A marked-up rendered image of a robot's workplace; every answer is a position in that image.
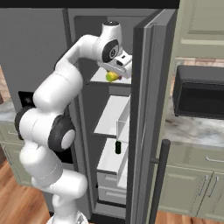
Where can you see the sage green base cupboard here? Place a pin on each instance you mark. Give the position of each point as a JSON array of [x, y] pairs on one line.
[[8, 151]]

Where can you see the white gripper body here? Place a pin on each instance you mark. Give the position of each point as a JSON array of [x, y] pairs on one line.
[[118, 70]]

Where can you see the grey open fridge door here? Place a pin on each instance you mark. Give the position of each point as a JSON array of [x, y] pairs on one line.
[[148, 87]]

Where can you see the white fridge shelf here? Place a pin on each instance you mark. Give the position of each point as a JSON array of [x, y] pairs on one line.
[[112, 113], [109, 159], [96, 77]]

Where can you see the black microwave oven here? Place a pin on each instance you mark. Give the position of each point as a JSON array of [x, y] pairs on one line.
[[201, 93]]

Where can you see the dark green bottle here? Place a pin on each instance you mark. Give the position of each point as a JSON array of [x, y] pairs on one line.
[[118, 147]]

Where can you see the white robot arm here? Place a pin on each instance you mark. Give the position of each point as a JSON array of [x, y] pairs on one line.
[[49, 96]]

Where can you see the sage green cupboard door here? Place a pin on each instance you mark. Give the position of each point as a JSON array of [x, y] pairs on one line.
[[217, 207], [180, 189]]

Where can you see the sage green drawer front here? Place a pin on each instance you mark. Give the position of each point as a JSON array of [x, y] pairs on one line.
[[198, 159]]

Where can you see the grey fridge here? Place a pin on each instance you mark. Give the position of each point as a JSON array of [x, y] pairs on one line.
[[32, 43]]

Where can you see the white door bin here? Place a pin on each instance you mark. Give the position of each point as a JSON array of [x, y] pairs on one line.
[[122, 175], [123, 128]]

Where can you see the white fridge drawer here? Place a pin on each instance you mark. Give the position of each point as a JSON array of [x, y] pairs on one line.
[[106, 179], [112, 194]]

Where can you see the sage green wall cupboard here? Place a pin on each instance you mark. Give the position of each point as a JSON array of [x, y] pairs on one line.
[[201, 26]]

